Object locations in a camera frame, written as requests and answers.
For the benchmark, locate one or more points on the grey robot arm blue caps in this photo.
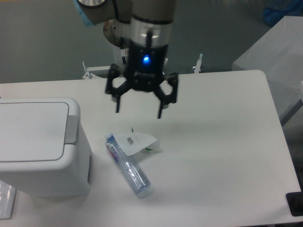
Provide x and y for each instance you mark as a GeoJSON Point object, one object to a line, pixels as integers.
{"type": "Point", "coordinates": [144, 26]}

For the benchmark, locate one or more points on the blue plastic bag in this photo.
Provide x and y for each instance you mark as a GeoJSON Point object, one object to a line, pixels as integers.
{"type": "Point", "coordinates": [272, 16]}

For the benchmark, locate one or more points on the black device at table edge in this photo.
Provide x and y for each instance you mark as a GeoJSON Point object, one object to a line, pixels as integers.
{"type": "Point", "coordinates": [295, 203]}

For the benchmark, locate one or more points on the clear plastic water bottle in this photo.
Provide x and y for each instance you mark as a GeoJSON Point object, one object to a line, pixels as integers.
{"type": "Point", "coordinates": [129, 167]}

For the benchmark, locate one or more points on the white covered side table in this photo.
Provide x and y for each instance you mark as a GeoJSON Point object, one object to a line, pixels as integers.
{"type": "Point", "coordinates": [279, 54]}

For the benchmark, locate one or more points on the white push-lid trash can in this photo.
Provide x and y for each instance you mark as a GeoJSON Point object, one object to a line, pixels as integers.
{"type": "Point", "coordinates": [44, 151]}

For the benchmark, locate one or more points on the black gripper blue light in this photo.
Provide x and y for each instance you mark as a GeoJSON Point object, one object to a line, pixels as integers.
{"type": "Point", "coordinates": [143, 73]}

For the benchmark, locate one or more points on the white metal frame bracket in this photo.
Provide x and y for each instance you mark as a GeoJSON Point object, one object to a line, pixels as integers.
{"type": "Point", "coordinates": [95, 70]}

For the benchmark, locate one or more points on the white crumpled paper wrapper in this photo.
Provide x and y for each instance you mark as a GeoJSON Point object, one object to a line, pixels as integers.
{"type": "Point", "coordinates": [133, 142]}

